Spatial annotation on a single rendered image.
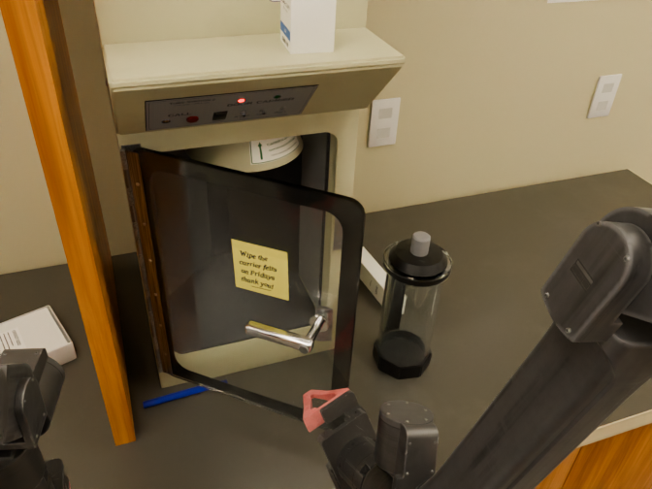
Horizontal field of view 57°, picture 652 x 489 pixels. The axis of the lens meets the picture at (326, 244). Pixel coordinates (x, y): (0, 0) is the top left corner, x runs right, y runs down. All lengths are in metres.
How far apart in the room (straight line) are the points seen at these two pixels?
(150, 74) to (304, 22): 0.17
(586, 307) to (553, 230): 1.19
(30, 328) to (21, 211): 0.27
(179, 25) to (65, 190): 0.22
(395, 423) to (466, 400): 0.44
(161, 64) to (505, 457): 0.49
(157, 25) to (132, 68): 0.09
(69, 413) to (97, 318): 0.28
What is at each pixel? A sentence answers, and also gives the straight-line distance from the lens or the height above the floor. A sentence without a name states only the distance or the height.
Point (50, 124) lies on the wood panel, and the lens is 0.68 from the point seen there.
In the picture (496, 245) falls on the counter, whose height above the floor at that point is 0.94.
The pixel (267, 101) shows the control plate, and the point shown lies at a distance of 0.72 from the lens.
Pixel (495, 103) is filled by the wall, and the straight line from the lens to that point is 1.54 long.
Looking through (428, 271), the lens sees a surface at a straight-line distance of 0.92.
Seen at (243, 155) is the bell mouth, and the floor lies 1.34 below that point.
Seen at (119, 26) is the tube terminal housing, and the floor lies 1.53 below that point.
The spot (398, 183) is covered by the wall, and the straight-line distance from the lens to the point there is 1.51.
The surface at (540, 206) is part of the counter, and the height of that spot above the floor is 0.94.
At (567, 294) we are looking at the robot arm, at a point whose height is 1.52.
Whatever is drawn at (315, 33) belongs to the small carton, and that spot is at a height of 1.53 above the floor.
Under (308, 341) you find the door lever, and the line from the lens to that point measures 0.74.
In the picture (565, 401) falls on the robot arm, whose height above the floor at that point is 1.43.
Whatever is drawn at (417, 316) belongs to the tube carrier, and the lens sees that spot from 0.97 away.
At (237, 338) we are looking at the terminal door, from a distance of 0.86.
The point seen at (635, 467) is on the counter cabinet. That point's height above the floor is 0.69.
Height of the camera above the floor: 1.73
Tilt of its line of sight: 36 degrees down
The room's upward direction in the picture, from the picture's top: 3 degrees clockwise
